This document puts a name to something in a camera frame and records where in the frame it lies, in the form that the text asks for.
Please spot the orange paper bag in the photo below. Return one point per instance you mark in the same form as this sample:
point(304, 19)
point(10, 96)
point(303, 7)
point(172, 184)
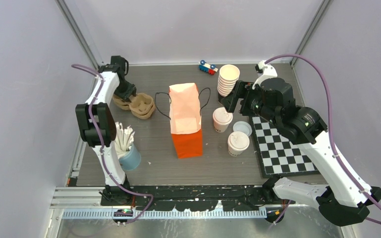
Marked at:
point(185, 118)

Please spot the white paper coffee cup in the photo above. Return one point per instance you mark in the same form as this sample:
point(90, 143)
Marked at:
point(221, 126)

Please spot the white plastic cup lid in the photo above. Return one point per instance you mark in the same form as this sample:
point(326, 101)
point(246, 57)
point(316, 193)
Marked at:
point(221, 116)

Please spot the red blue toy car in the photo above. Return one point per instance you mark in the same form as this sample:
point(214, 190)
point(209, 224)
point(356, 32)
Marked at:
point(208, 68)

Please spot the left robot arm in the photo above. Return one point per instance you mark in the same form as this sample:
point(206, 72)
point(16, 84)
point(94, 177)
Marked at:
point(111, 141)

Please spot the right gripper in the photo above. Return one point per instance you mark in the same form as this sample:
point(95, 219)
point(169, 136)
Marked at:
point(230, 101)

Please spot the blue plastic cup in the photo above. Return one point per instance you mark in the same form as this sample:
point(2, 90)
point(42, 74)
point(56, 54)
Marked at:
point(131, 159)

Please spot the cardboard cup carrier tray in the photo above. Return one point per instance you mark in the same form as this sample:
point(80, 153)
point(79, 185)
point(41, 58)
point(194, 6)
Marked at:
point(120, 103)

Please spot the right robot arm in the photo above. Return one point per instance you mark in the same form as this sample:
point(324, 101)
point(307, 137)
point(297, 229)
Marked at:
point(345, 198)

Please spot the black white checkerboard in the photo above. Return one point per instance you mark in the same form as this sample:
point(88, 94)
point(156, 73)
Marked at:
point(276, 154)

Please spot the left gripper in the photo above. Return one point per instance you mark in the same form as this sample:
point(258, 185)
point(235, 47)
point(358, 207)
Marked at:
point(131, 90)

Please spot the crumpled white paper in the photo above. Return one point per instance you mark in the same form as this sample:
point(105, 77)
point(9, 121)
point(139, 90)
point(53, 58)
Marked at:
point(124, 139)

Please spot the stack of white paper cups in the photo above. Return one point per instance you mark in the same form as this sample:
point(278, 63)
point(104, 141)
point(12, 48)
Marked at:
point(227, 77)

